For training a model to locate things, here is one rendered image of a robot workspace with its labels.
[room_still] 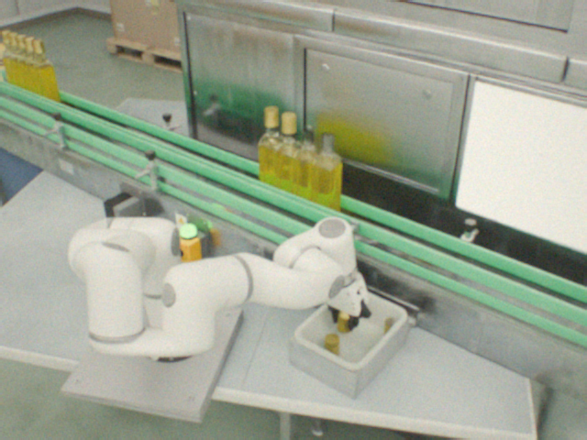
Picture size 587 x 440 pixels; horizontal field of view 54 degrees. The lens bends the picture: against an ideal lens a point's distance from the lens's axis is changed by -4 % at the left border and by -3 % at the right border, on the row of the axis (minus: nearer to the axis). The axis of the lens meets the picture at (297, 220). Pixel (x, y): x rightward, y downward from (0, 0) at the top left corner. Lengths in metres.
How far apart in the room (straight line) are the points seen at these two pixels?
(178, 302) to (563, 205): 0.84
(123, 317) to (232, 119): 1.05
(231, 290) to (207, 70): 1.05
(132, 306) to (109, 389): 0.43
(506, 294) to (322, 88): 0.68
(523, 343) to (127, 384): 0.84
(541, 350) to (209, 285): 0.74
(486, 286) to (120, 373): 0.81
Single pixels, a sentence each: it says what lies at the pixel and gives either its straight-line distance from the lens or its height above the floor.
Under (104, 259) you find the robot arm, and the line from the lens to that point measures 0.91.
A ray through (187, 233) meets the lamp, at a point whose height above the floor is 0.85.
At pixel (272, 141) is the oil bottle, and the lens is 1.52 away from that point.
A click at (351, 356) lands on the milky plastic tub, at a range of 1.35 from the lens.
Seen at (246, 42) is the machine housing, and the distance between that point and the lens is 1.73.
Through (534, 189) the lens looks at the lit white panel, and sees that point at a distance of 1.37.
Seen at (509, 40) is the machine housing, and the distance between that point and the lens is 1.32.
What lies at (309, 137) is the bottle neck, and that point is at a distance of 1.44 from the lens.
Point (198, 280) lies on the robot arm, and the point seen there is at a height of 1.18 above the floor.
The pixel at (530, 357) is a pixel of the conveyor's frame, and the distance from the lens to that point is 1.37.
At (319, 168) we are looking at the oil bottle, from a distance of 1.43.
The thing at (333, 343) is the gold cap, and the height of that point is 0.81.
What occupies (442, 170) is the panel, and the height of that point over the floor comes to 1.08.
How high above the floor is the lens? 1.74
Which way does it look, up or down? 33 degrees down
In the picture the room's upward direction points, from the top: straight up
